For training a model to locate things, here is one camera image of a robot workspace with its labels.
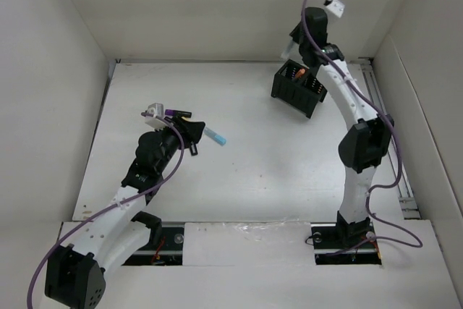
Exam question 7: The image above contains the green pastel highlighter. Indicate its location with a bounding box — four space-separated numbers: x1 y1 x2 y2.
280 39 295 60

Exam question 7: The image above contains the yellow-capped black marker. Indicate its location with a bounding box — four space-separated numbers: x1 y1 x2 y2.
177 114 192 120

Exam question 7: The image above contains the black two-compartment organizer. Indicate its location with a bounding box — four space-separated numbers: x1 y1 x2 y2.
271 59 327 119

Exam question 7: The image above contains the orange pastel highlighter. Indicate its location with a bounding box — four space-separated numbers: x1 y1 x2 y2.
292 69 306 81

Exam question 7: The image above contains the aluminium side rail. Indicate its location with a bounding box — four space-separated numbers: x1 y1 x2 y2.
357 57 420 219

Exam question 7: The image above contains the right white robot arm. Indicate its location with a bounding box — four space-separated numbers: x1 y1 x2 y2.
290 7 394 248

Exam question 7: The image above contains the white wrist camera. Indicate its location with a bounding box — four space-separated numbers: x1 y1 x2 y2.
324 0 345 18
140 103 168 130

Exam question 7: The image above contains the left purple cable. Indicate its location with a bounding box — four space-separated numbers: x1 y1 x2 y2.
25 112 186 309

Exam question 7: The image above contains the black purple-capped marker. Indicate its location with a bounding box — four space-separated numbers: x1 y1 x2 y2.
164 109 192 117

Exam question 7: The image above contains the black green-capped highlighter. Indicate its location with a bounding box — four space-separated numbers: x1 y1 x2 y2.
189 143 198 156

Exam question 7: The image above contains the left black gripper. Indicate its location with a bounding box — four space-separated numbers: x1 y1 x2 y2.
154 116 203 173

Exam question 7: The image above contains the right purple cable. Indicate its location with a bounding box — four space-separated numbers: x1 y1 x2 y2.
300 0 424 256

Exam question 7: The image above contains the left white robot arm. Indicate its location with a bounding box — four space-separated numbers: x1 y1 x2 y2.
43 114 205 308

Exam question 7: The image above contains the purple cable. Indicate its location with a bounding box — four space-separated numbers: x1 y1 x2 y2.
25 112 186 309
300 0 424 256

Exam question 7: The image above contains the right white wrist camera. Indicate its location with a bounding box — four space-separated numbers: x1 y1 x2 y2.
324 0 345 18

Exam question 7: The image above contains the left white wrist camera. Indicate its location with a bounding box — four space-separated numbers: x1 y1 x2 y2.
140 103 168 130

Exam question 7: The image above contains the blue pastel highlighter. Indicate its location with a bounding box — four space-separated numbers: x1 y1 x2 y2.
204 127 226 146

